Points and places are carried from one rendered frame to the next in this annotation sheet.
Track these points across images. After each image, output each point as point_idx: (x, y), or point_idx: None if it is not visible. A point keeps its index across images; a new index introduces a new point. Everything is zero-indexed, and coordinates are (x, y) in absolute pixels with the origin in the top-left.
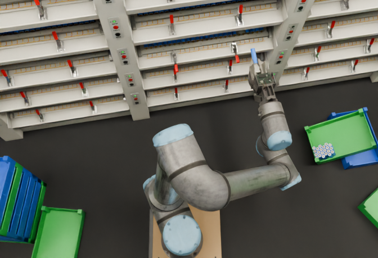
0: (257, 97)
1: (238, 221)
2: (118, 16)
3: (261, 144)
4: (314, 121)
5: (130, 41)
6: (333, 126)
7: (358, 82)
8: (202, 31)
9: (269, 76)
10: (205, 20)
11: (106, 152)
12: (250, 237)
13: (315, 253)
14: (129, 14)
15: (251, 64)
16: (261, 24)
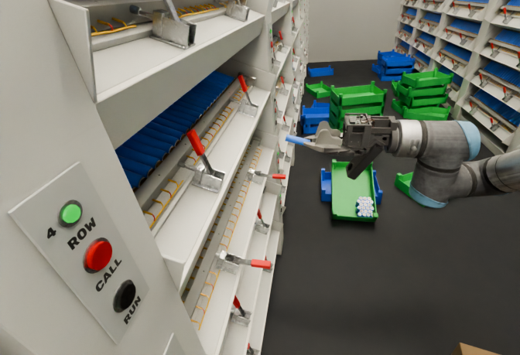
0: (363, 161)
1: (474, 340)
2: (76, 157)
3: (449, 178)
4: (322, 210)
5: (169, 290)
6: (336, 192)
7: (290, 172)
8: (240, 148)
9: (353, 117)
10: (221, 136)
11: None
12: (498, 332)
13: (494, 257)
14: None
15: (313, 144)
16: (265, 103)
